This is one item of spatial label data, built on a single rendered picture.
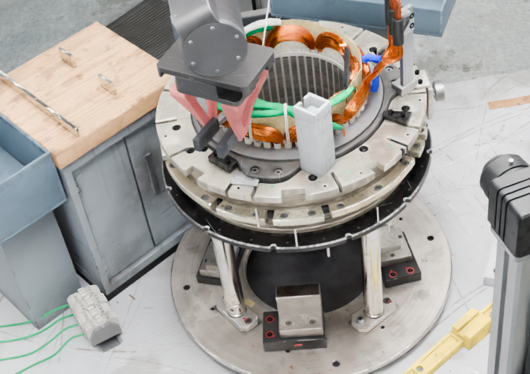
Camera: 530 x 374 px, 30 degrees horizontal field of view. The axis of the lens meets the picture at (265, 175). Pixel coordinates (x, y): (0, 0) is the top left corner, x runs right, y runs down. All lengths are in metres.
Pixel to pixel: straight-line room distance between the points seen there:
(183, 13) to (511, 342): 0.37
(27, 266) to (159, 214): 0.20
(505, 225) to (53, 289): 0.86
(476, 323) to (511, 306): 0.61
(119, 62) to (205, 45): 0.49
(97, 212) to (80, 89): 0.16
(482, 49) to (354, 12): 1.67
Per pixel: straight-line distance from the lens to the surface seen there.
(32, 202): 1.25
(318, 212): 1.08
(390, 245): 1.34
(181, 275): 1.39
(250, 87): 0.94
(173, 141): 1.14
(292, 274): 1.39
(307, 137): 1.04
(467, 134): 1.58
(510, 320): 0.71
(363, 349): 1.28
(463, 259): 1.40
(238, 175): 1.08
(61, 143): 1.23
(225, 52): 0.86
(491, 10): 3.20
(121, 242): 1.38
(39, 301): 1.38
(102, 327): 1.35
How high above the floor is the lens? 1.84
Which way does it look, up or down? 44 degrees down
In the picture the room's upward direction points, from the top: 9 degrees counter-clockwise
